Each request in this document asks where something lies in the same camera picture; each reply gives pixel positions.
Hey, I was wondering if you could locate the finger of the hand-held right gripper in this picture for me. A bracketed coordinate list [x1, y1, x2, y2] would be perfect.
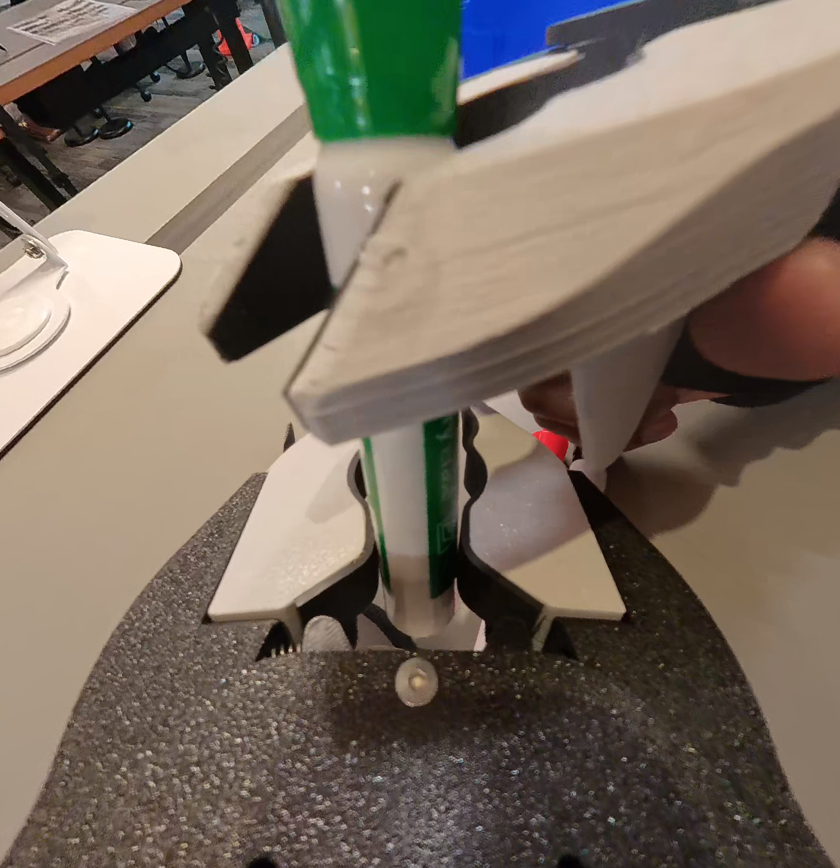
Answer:
[199, 49, 585, 363]
[283, 0, 840, 446]

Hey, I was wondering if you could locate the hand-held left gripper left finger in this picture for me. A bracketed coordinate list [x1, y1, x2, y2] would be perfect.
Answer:
[207, 434, 381, 640]

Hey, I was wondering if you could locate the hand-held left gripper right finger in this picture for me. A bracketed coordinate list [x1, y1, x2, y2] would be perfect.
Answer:
[458, 409, 629, 652]

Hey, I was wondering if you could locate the blue plastic bin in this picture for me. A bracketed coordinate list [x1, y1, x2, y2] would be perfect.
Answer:
[459, 0, 641, 77]

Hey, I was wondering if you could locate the red whiteboard marker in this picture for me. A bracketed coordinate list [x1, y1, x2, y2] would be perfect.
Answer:
[530, 427, 572, 467]

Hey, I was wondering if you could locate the green whiteboard marker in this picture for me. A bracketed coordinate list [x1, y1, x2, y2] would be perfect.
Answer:
[276, 0, 463, 640]

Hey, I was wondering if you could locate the person's right hand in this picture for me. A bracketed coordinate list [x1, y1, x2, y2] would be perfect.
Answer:
[518, 237, 840, 454]

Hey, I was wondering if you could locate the clear round disc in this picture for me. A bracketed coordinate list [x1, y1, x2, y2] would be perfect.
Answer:
[0, 290, 72, 378]

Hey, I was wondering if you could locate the wooden office desk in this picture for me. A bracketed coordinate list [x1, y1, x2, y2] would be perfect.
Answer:
[0, 0, 258, 204]

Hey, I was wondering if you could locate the paper sheet on desk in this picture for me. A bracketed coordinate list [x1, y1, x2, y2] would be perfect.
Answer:
[8, 0, 141, 46]

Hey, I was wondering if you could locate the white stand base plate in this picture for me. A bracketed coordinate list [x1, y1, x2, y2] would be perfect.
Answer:
[0, 229, 183, 470]

